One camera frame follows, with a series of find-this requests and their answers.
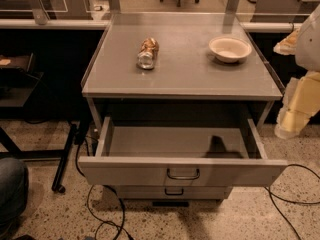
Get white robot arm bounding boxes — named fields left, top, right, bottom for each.
left=273, top=6, right=320, bottom=139

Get black side table stand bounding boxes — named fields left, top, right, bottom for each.
left=0, top=65, right=77, bottom=193

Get grey drawer cabinet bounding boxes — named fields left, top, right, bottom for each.
left=80, top=11, right=286, bottom=208

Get black floor cable right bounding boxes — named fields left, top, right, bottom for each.
left=264, top=163, right=320, bottom=240

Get black floor cable left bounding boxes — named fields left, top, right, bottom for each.
left=74, top=135, right=135, bottom=240

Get black floor cable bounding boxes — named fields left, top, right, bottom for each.
left=74, top=135, right=135, bottom=240
left=264, top=163, right=320, bottom=240

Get crushed gold soda can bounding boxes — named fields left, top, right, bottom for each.
left=137, top=38, right=159, bottom=70

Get grey drawer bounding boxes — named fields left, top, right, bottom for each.
left=79, top=118, right=288, bottom=187
left=115, top=186, right=232, bottom=200

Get grey bottom drawer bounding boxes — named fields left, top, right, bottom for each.
left=115, top=186, right=232, bottom=200

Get white paper bowl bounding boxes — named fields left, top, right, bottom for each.
left=209, top=36, right=252, bottom=63

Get grey top drawer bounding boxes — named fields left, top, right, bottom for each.
left=79, top=118, right=288, bottom=187

